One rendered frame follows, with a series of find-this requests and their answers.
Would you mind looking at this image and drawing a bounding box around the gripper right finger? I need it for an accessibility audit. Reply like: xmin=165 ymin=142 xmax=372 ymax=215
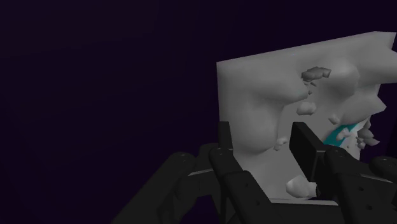
xmin=289 ymin=121 xmax=397 ymax=224

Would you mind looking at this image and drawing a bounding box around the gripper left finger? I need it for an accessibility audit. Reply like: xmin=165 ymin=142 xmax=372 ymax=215
xmin=111 ymin=120 xmax=274 ymax=224

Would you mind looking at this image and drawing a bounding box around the grey lumpy block, teal stripe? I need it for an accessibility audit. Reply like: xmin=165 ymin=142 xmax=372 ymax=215
xmin=216 ymin=31 xmax=397 ymax=200

